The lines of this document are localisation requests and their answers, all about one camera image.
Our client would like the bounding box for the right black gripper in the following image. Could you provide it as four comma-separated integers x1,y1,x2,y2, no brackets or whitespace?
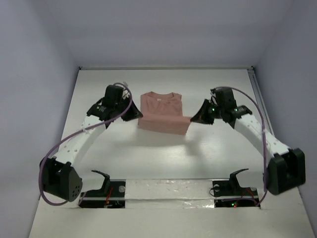
191,99,225,125

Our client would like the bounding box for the pink printed t-shirt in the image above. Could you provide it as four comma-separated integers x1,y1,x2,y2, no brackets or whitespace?
138,92,191,135

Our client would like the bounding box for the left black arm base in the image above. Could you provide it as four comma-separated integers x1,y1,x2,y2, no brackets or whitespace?
78,170,126,209

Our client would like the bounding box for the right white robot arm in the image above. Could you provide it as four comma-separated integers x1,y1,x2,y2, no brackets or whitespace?
190,99,306,195

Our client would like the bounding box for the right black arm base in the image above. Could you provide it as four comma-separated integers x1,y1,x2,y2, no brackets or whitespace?
209,169,260,208

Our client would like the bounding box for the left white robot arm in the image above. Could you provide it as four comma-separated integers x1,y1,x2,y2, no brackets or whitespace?
38,96,143,206

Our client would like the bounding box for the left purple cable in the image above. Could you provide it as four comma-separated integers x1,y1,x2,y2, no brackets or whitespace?
38,82,132,206

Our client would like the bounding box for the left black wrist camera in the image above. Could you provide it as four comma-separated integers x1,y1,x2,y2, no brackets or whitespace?
102,85,123,108

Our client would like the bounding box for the aluminium rail right edge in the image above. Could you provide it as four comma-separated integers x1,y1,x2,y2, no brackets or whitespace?
247,67,271,132

